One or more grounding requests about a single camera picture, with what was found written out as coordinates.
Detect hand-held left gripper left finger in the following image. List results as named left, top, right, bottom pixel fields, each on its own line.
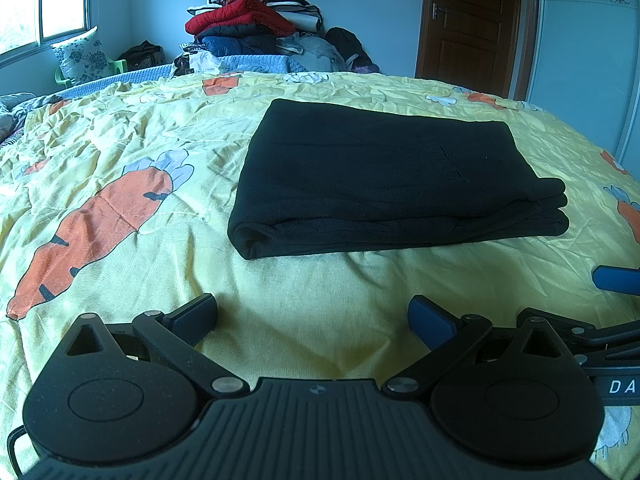
left=60, top=293, right=246, bottom=402

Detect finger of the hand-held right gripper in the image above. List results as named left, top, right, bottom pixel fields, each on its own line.
left=591, top=264, right=640, bottom=294
left=516, top=308, right=640, bottom=369

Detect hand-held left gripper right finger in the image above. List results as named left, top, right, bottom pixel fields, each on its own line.
left=381, top=295, right=569, bottom=403

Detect black pants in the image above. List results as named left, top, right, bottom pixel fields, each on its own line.
left=226, top=98, right=571, bottom=261

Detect yellow carrot print bedsheet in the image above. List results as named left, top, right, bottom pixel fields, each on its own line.
left=0, top=70, right=640, bottom=480

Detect white printed cloth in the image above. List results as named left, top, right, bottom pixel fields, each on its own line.
left=174, top=50, right=222, bottom=79

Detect blue quilted blanket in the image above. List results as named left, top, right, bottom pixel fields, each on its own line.
left=60, top=53, right=309, bottom=99

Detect green plastic chair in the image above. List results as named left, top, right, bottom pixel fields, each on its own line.
left=53, top=57, right=129, bottom=86

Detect blue striped cloth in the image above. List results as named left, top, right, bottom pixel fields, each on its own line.
left=0, top=92, right=34, bottom=152

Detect dark bag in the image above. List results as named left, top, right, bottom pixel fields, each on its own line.
left=117, top=40, right=165, bottom=72

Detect floral pillow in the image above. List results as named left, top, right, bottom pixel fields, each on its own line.
left=51, top=27, right=111, bottom=86

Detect brown wooden door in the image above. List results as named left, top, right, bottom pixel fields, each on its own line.
left=415, top=0, right=542, bottom=99

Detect black backpack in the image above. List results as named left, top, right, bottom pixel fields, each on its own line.
left=325, top=27, right=376, bottom=69

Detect pile of folded clothes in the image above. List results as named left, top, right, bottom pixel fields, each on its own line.
left=175, top=0, right=352, bottom=74

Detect white wardrobe frame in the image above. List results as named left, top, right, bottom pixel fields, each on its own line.
left=612, top=95, right=640, bottom=162

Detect black cable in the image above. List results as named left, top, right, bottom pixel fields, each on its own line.
left=6, top=424, right=27, bottom=477

